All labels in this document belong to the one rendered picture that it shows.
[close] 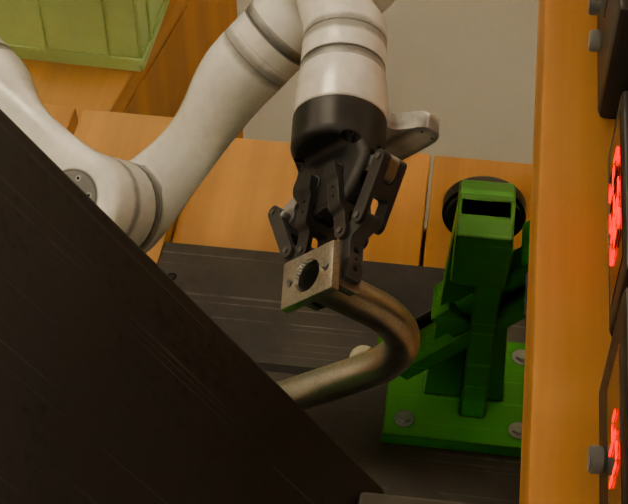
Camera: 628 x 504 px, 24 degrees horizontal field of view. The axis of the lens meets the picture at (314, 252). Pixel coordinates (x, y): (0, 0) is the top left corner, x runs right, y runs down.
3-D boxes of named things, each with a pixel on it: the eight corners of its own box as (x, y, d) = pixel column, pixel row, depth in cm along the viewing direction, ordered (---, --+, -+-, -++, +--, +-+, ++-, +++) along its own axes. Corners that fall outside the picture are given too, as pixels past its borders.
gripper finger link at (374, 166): (375, 146, 108) (343, 218, 108) (390, 149, 107) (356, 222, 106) (401, 161, 110) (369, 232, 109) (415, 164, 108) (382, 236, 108)
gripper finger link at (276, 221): (298, 215, 117) (322, 255, 113) (285, 232, 118) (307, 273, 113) (273, 201, 116) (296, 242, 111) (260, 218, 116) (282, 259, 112)
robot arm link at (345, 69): (445, 140, 117) (446, 78, 120) (345, 77, 111) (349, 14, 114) (366, 181, 123) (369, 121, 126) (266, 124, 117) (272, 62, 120)
